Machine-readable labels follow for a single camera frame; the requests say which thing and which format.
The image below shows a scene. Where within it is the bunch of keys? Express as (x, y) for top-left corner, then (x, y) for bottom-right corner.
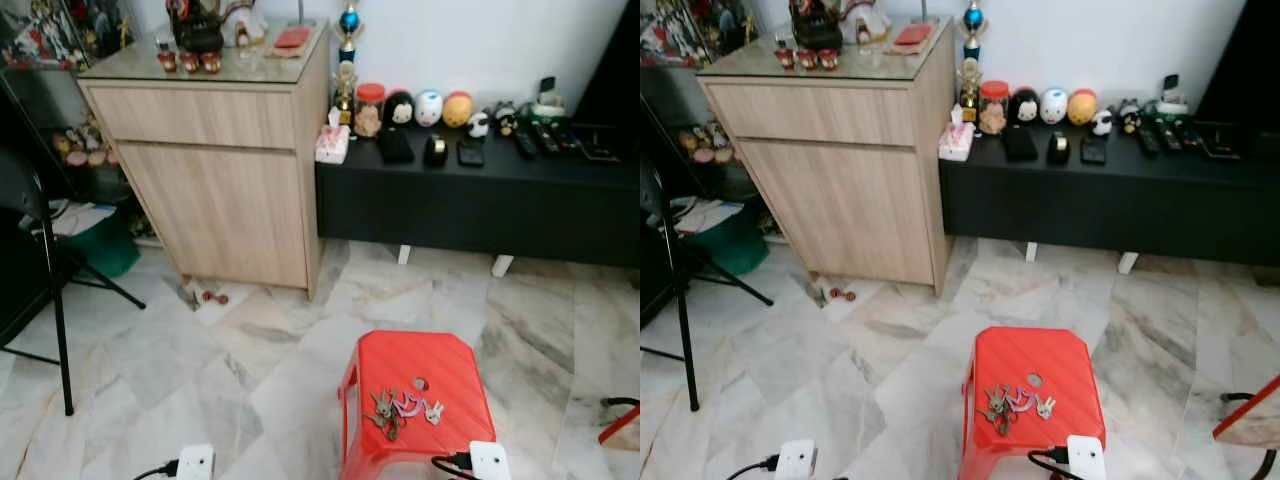
(364, 388), (446, 442)
(979, 384), (1059, 437)

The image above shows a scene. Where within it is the white paper stack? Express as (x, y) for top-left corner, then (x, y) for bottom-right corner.
(676, 199), (745, 236)
(48, 202), (118, 238)

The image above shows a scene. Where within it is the green plastic bin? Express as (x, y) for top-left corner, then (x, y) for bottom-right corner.
(690, 205), (772, 277)
(58, 208), (142, 280)

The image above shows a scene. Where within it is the black tray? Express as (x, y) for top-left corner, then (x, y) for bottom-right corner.
(580, 124), (627, 164)
(1200, 120), (1247, 161)

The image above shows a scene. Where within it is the group of small dolls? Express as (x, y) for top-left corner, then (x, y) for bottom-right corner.
(52, 118), (122, 170)
(680, 120), (742, 167)

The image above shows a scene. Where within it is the white green round holder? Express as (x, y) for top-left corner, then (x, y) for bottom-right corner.
(530, 75), (568, 120)
(1155, 73), (1192, 117)

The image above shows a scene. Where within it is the black low tv console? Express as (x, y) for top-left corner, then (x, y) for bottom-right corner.
(315, 122), (641, 279)
(938, 120), (1280, 276)

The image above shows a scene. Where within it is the black television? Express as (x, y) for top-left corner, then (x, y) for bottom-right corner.
(1195, 0), (1280, 127)
(574, 0), (641, 131)

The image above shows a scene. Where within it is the colourful picture poster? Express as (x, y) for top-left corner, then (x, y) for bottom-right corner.
(640, 0), (759, 70)
(0, 0), (137, 72)

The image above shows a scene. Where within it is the light wooden cabinet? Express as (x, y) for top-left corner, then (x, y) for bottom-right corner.
(78, 22), (331, 300)
(697, 20), (957, 298)

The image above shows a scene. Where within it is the orange round plush toy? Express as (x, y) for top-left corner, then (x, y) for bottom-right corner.
(442, 91), (475, 130)
(1066, 88), (1099, 128)

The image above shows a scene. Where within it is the red plastic stool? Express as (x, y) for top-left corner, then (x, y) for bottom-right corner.
(958, 326), (1108, 480)
(338, 330), (498, 480)

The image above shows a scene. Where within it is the black wallet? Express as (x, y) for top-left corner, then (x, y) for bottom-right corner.
(376, 128), (416, 167)
(1003, 125), (1040, 164)

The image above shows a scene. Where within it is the dark statue figurine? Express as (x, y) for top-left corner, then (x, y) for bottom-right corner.
(165, 0), (227, 56)
(789, 0), (847, 53)

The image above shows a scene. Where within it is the clear jar with red lid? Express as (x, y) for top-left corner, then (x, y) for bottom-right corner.
(354, 83), (388, 139)
(978, 80), (1012, 136)

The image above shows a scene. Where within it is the white statue figurine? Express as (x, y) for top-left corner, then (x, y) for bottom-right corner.
(222, 0), (270, 50)
(843, 0), (892, 47)

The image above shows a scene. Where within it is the pink white tissue box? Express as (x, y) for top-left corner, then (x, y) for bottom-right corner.
(315, 108), (352, 165)
(938, 103), (977, 162)

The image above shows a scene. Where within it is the gold trophy with blue ball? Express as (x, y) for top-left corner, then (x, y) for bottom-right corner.
(958, 0), (989, 124)
(334, 0), (364, 127)

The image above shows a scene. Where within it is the marble table with red edge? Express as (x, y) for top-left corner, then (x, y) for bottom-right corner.
(1212, 374), (1280, 452)

